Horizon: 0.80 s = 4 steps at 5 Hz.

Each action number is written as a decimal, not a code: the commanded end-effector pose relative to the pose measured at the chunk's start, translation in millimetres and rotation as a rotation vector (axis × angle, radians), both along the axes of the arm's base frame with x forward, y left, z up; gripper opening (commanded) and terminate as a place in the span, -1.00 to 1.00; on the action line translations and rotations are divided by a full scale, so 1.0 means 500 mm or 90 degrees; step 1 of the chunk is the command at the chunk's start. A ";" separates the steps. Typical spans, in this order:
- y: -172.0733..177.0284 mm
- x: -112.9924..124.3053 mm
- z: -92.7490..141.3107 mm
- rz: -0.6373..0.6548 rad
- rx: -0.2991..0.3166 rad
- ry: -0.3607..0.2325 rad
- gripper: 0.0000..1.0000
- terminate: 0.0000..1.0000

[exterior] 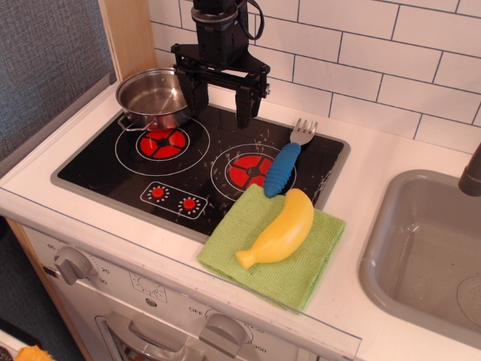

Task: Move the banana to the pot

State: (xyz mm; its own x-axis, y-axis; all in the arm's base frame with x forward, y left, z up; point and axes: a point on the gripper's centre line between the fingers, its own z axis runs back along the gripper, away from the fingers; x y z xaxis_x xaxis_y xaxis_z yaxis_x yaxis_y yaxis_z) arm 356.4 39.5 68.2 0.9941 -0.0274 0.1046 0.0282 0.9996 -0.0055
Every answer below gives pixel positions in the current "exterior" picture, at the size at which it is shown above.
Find yellow orange plush item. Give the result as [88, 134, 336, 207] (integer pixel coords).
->
[14, 345, 53, 361]

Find grey timer knob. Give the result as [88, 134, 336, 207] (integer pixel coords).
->
[54, 247, 92, 285]

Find wooden side panel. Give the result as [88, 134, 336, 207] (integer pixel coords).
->
[98, 0, 158, 81]

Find oven door handle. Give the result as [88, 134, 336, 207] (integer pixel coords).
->
[104, 312, 204, 360]

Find grey oven knob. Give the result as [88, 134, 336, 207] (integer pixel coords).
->
[199, 314, 247, 358]

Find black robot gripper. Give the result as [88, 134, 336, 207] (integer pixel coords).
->
[171, 14, 270, 129]

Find blue handled toy fork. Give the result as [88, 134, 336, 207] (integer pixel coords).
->
[264, 118, 318, 198]

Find green microfibre cloth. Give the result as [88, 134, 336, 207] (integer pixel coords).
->
[197, 185, 346, 311]

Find black cable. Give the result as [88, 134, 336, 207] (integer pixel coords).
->
[240, 0, 265, 41]

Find grey plastic sink basin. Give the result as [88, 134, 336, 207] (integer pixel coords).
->
[359, 169, 480, 348]

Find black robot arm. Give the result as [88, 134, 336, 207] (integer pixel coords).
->
[171, 1, 270, 129]

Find yellow plastic banana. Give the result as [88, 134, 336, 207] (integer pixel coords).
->
[236, 189, 314, 269]

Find black toy stove top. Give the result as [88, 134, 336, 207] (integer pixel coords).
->
[50, 103, 352, 244]

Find grey faucet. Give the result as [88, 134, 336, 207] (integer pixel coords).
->
[458, 144, 481, 197]

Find stainless steel pot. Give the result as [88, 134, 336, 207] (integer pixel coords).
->
[116, 68, 192, 132]

